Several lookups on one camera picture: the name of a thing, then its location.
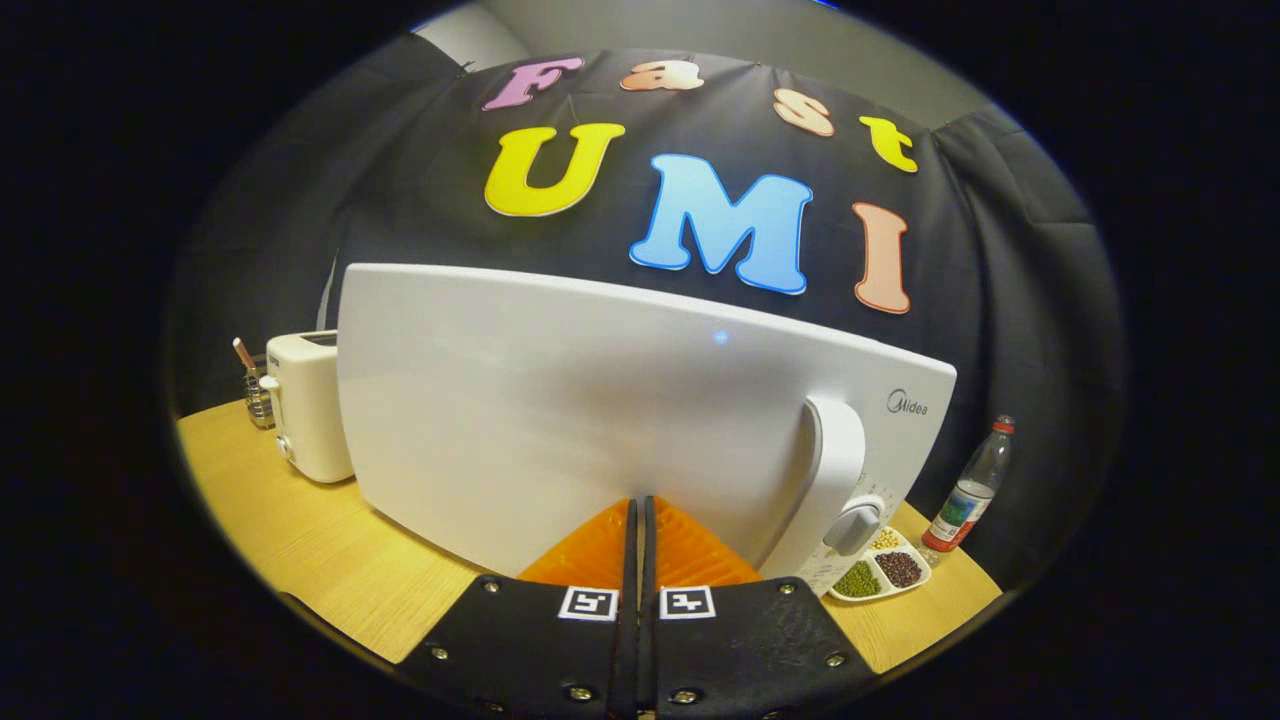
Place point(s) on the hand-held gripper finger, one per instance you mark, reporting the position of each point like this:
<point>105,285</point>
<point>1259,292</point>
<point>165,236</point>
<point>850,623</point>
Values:
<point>650,640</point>
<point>629,640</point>

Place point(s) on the white toaster oven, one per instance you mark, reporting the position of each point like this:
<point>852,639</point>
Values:
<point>550,400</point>

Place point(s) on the white bread toaster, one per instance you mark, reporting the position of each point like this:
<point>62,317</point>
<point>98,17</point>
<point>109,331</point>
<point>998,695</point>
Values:
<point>310,410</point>

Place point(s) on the white divided dish of beans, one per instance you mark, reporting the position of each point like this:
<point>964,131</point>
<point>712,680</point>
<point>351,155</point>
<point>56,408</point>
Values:
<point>900,570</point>

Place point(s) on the clear plastic water bottle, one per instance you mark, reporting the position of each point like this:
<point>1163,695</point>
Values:
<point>970,495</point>

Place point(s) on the black backdrop cloth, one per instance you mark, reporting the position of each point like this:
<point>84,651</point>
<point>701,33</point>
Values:
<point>1000,300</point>

